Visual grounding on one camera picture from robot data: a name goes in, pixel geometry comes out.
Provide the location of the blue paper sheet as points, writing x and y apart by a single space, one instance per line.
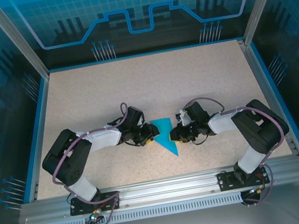
163 127

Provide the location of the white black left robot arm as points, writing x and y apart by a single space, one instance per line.
105 139

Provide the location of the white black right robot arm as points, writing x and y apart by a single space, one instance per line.
220 123

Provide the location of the blue table edge trim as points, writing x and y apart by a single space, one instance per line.
145 54
278 96

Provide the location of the aluminium mounting rail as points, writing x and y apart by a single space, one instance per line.
167 186

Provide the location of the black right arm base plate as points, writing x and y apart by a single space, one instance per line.
225 187

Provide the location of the aluminium side rail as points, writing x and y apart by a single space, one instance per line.
258 76

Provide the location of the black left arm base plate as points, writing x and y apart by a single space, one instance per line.
75 212

